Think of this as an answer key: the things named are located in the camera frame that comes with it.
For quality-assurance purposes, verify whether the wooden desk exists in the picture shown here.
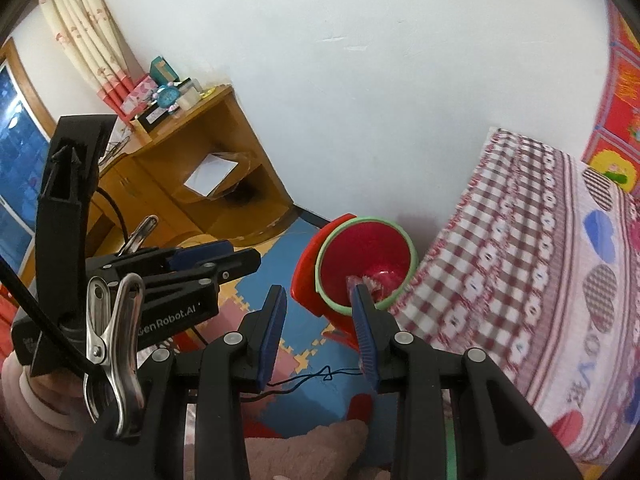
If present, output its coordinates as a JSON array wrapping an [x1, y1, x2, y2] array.
[[22, 84, 296, 281]]

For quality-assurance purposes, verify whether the red bin with green rim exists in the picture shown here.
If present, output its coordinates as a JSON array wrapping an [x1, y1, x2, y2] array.
[[292, 214, 420, 348]]

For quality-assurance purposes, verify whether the pink patterned box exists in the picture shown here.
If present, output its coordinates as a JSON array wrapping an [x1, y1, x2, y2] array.
[[120, 74, 158, 115]]

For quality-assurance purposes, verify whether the crushed clear plastic bottle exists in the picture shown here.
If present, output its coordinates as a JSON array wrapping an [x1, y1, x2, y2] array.
[[344, 269, 401, 303]]

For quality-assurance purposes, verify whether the thin black cable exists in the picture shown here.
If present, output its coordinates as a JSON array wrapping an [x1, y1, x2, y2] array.
[[240, 366, 363, 403]]

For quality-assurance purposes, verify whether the blue alarm clock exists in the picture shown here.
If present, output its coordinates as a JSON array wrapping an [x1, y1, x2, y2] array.
[[152, 80, 182, 111]]

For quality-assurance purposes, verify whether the patchwork heart bed sheet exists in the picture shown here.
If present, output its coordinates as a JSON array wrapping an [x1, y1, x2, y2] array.
[[390, 127, 640, 466]]

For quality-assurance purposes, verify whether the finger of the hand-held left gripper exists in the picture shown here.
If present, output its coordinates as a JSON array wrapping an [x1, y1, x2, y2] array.
[[142, 249, 262, 301], [87, 240, 235, 273]]

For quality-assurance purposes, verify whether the person's pink fleece leg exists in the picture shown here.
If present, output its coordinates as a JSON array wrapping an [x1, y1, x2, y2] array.
[[185, 417, 396, 480]]

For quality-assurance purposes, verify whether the person's left forearm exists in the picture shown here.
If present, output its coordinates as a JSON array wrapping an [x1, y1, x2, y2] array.
[[0, 360, 88, 466]]

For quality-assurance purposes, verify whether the cream curtain with red hem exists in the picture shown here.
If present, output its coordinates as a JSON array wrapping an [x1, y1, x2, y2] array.
[[37, 0, 143, 116]]

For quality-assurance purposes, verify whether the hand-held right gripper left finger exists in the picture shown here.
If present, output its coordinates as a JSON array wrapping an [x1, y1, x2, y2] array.
[[60, 285, 288, 480]]

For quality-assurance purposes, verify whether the colourful foam floor mat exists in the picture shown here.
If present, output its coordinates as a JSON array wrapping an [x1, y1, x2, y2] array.
[[165, 212, 458, 480]]

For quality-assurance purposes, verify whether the teal box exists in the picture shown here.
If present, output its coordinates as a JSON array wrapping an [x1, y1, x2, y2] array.
[[150, 56, 178, 83]]

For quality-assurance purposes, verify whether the white paper sheet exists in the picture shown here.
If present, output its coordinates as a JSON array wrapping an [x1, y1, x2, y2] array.
[[184, 154, 240, 198]]

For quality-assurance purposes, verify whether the black box with white label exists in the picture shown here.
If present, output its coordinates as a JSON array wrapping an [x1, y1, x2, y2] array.
[[130, 102, 176, 133]]

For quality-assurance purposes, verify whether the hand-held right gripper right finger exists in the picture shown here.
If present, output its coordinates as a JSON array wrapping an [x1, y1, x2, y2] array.
[[350, 284, 583, 480]]

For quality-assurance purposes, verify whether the thick black cable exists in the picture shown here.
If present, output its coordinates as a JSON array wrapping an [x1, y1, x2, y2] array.
[[92, 185, 128, 251], [0, 252, 91, 378]]

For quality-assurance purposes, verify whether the red yellow floral printed blanket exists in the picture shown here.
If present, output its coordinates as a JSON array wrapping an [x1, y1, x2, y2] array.
[[580, 0, 640, 191]]

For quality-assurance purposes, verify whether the metal spring clip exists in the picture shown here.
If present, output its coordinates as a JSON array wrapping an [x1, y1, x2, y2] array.
[[82, 272, 147, 438], [119, 215, 160, 256]]

